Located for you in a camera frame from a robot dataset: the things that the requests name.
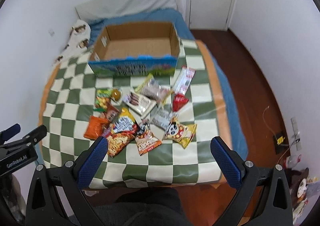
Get brown small snack pack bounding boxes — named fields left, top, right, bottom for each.
left=99, top=103, right=119, bottom=122

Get white red wafer pack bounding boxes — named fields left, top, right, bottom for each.
left=172, top=66, right=196, bottom=95

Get orange panda biscuit pack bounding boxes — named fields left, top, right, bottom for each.
left=135, top=119, right=162, bottom=156

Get cardboard milk box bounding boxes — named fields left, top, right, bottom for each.
left=88, top=21, right=180, bottom=78

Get green candy ball bag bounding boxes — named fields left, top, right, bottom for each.
left=94, top=88, right=113, bottom=112

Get clear dark snack pack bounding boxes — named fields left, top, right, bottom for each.
left=135, top=74, right=172, bottom=105

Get dark fuzzy clothing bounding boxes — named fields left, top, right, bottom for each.
left=67, top=186, right=201, bottom=226

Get orange snack bag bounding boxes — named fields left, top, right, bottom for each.
left=84, top=116, right=110, bottom=140

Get yellow red instant noodle pack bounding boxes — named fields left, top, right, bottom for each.
left=102, top=107, right=140, bottom=158

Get bear print long pillow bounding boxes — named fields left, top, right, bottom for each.
left=52, top=20, right=91, bottom=66

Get red small candy pack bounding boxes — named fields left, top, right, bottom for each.
left=172, top=94, right=189, bottom=112

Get white chocolate stick box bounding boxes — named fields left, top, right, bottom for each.
left=122, top=90, right=157, bottom=119

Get grey white pillow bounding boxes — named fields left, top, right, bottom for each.
left=75, top=0, right=183, bottom=22

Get silver grey snack pack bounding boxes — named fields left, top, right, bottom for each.
left=150, top=105, right=178, bottom=130

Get floor clutter items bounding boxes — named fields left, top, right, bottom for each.
left=281, top=154, right=319, bottom=225

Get braised egg pack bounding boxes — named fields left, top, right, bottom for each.
left=110, top=88, right=122, bottom=102

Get white thin cable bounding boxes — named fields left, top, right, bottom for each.
left=261, top=105, right=298, bottom=149

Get yellow panda snack pack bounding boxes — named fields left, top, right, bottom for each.
left=163, top=117, right=197, bottom=149

